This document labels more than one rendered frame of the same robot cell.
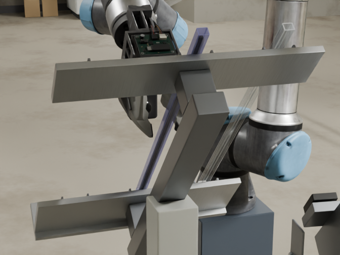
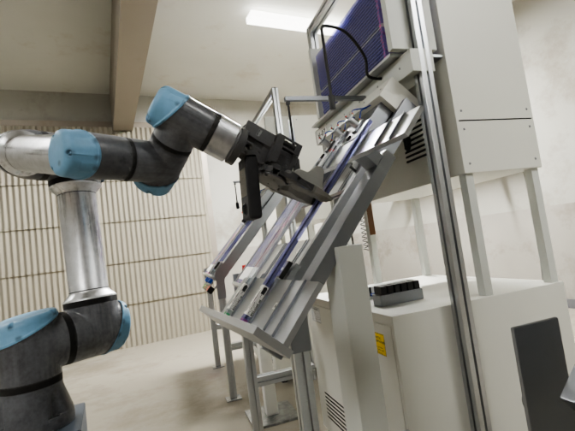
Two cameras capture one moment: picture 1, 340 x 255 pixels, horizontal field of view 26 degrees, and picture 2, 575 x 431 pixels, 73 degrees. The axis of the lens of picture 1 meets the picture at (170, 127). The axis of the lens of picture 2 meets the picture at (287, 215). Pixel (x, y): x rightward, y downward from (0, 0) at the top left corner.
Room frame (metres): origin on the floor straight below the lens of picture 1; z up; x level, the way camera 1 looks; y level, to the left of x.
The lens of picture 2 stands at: (1.16, 0.76, 0.85)
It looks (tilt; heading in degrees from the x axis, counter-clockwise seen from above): 4 degrees up; 262
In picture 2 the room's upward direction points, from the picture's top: 7 degrees counter-clockwise
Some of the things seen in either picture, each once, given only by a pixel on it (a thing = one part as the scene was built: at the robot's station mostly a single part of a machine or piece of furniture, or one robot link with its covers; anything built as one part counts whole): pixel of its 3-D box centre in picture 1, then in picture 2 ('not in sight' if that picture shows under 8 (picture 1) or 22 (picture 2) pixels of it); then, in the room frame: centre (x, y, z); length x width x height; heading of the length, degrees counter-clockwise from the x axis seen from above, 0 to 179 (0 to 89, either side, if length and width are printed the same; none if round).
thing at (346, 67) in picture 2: not in sight; (359, 56); (0.63, -0.61, 1.52); 0.51 x 0.13 x 0.27; 100
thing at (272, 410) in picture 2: not in sight; (262, 338); (1.10, -1.32, 0.39); 0.24 x 0.24 x 0.78; 10
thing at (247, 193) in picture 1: (224, 182); (32, 403); (1.62, -0.13, 0.60); 0.15 x 0.15 x 0.10
